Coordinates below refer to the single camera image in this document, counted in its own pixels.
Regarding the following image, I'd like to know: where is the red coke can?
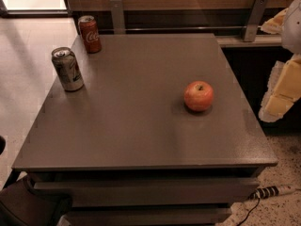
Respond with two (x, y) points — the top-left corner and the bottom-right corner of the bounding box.
(78, 15), (102, 54)

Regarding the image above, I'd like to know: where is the white power strip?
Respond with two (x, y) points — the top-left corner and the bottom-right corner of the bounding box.
(248, 185), (296, 200)

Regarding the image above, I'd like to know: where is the metal wall bracket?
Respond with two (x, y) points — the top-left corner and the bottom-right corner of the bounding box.
(110, 0), (126, 34)
(242, 0), (269, 42)

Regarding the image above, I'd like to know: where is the left metal wall bracket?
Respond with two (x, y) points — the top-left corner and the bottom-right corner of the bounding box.
(110, 0), (126, 34)

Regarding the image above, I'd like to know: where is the silver soda can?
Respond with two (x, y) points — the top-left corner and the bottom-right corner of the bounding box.
(52, 47), (84, 91)

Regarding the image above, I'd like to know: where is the dark chair seat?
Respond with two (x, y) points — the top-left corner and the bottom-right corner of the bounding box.
(0, 176), (72, 226)

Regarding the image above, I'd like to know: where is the red apple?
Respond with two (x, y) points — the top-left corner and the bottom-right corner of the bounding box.
(183, 81), (214, 112)

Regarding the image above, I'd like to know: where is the right metal wall bracket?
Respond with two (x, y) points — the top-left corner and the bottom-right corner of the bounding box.
(242, 0), (269, 42)

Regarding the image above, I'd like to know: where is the horizontal metal rail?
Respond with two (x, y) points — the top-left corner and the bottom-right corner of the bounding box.
(100, 24), (267, 35)

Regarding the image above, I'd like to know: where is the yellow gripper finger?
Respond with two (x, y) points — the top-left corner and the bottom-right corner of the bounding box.
(259, 54), (301, 122)
(261, 8), (288, 34)

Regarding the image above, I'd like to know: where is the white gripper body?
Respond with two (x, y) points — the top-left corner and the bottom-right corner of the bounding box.
(281, 0), (301, 54)

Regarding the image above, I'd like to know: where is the grey drawer cabinet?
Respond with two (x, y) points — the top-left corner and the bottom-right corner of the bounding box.
(13, 34), (277, 226)

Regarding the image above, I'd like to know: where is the black cable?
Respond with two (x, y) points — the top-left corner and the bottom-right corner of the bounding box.
(235, 197), (261, 226)

